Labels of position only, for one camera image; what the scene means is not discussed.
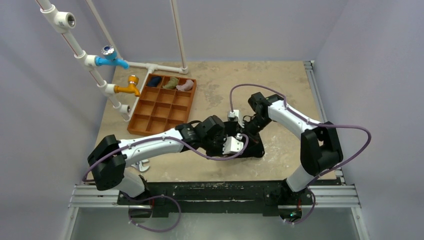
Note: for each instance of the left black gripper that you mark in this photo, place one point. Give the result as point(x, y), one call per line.
point(219, 152)

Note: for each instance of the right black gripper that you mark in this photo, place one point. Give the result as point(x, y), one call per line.
point(250, 136)

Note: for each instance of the black underwear white waistband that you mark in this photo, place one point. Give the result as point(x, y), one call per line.
point(255, 147)

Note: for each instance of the orange compartment tray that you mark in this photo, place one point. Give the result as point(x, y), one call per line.
point(159, 109)

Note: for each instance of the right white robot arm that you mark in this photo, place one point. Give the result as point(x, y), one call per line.
point(320, 147)

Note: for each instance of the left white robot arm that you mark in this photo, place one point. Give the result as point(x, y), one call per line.
point(112, 158)

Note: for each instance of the rolled pink underwear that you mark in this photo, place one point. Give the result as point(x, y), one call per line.
point(186, 86)

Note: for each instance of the rolled olive green underwear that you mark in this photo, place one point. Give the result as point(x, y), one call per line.
point(171, 84)

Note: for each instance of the rolled navy blue underwear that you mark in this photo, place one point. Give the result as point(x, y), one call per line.
point(154, 81)

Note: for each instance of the orange plastic faucet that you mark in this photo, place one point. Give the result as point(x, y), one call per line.
point(131, 88)

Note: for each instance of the blue plastic faucet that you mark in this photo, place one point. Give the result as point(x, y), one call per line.
point(110, 58)

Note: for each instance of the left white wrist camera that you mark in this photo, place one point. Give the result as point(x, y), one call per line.
point(233, 145)

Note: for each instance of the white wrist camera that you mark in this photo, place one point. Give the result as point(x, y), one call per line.
point(233, 145)
point(236, 116)

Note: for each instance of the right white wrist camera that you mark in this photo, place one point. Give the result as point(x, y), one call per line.
point(236, 116)

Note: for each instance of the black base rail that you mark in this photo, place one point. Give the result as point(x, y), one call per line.
point(265, 197)

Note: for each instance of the red handled adjustable wrench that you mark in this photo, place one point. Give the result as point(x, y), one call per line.
point(142, 165)

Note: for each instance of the aluminium frame rails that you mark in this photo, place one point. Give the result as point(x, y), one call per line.
point(323, 194)

